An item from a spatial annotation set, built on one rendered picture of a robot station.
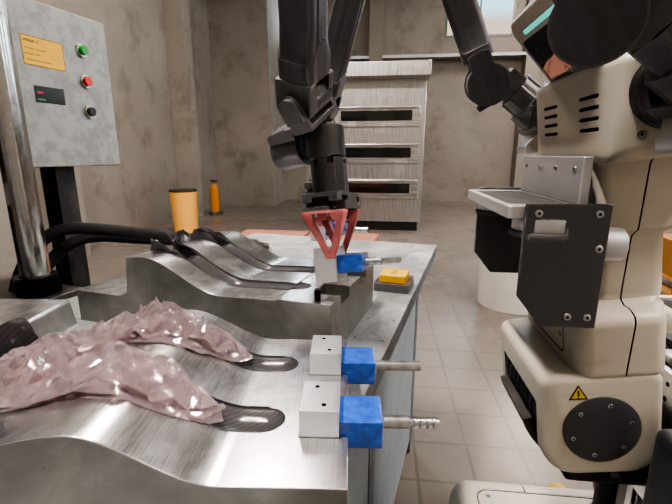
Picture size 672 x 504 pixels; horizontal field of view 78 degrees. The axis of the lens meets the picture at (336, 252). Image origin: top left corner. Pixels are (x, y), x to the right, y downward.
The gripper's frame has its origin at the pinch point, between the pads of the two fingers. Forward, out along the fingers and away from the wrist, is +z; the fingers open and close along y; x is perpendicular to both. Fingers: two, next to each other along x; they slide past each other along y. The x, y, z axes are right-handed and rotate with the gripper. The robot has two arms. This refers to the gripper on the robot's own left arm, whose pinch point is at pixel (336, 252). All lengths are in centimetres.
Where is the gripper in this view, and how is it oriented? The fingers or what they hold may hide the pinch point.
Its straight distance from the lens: 65.4
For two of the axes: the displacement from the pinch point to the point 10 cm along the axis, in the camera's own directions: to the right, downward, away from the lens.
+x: 9.4, -0.6, -3.3
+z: 0.8, 9.9, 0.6
